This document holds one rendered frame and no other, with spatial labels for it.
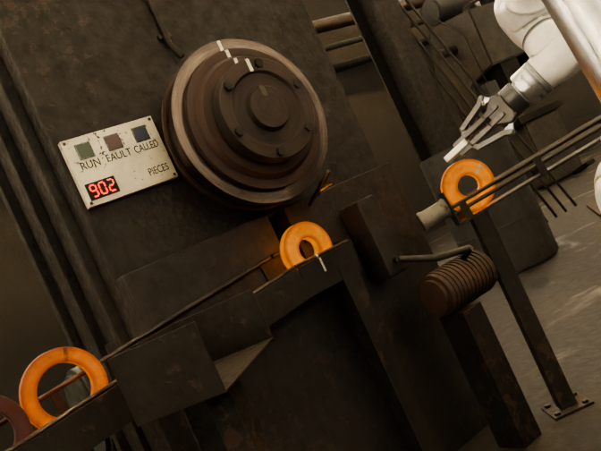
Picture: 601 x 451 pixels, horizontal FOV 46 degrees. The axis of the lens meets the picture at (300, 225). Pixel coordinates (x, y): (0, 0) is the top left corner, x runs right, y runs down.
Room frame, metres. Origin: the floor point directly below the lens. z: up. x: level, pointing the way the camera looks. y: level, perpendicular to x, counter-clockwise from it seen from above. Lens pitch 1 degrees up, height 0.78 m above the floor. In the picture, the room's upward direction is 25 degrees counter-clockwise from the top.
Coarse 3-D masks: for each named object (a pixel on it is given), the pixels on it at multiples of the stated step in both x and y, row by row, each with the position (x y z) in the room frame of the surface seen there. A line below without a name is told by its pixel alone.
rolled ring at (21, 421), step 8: (0, 400) 1.44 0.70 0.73; (8, 400) 1.44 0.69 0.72; (0, 408) 1.43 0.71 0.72; (8, 408) 1.44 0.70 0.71; (16, 408) 1.45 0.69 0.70; (8, 416) 1.44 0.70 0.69; (16, 416) 1.45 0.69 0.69; (24, 416) 1.45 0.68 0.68; (16, 424) 1.44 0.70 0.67; (24, 424) 1.45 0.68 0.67; (16, 432) 1.44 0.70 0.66; (24, 432) 1.45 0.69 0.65; (32, 432) 1.46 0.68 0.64; (16, 440) 1.44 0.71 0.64
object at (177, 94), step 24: (216, 48) 1.89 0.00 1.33; (264, 48) 1.98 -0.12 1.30; (192, 72) 1.84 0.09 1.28; (168, 96) 1.86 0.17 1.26; (312, 96) 2.03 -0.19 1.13; (168, 120) 1.82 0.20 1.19; (192, 144) 1.79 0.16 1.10; (192, 168) 1.81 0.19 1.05; (312, 168) 1.96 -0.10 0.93; (216, 192) 1.84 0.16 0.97; (240, 192) 1.83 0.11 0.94; (264, 192) 1.86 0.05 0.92; (288, 192) 1.90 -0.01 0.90
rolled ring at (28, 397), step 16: (48, 352) 1.52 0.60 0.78; (64, 352) 1.53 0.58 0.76; (80, 352) 1.55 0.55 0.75; (32, 368) 1.49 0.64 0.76; (48, 368) 1.51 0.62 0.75; (96, 368) 1.56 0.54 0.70; (32, 384) 1.49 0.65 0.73; (96, 384) 1.55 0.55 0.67; (32, 400) 1.48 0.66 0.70; (32, 416) 1.47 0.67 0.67; (48, 416) 1.49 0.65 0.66
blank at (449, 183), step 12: (456, 168) 2.05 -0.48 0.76; (468, 168) 2.05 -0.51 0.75; (480, 168) 2.04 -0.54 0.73; (444, 180) 2.05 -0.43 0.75; (456, 180) 2.05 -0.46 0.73; (480, 180) 2.04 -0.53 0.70; (492, 180) 2.04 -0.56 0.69; (444, 192) 2.05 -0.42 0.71; (456, 192) 2.05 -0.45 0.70; (480, 192) 2.05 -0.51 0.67; (480, 204) 2.05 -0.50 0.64
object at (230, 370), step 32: (192, 320) 1.55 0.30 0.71; (224, 320) 1.52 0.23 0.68; (256, 320) 1.50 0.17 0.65; (128, 352) 1.30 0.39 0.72; (160, 352) 1.28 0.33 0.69; (192, 352) 1.26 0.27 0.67; (224, 352) 1.54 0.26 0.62; (256, 352) 1.43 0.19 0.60; (128, 384) 1.32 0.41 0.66; (160, 384) 1.29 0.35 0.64; (192, 384) 1.27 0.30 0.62; (224, 384) 1.30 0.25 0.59; (160, 416) 1.30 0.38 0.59; (224, 416) 1.40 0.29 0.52; (256, 416) 1.44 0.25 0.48; (256, 448) 1.39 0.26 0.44
